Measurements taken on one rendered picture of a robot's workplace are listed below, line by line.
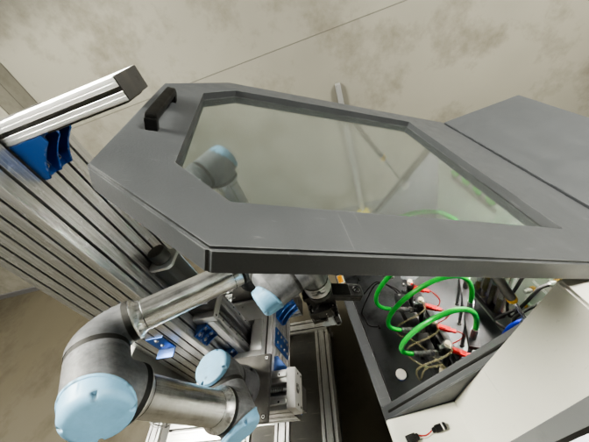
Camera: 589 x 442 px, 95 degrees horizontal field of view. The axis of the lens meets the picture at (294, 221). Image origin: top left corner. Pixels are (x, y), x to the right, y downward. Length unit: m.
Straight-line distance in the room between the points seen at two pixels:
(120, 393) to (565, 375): 0.78
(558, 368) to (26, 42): 3.21
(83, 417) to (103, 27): 2.43
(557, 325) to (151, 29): 2.56
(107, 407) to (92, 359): 0.09
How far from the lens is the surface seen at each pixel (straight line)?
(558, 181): 0.93
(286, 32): 2.35
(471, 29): 2.68
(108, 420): 0.67
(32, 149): 0.83
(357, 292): 0.82
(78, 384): 0.65
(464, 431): 1.10
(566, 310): 0.66
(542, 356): 0.74
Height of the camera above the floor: 2.05
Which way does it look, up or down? 39 degrees down
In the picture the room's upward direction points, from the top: 23 degrees counter-clockwise
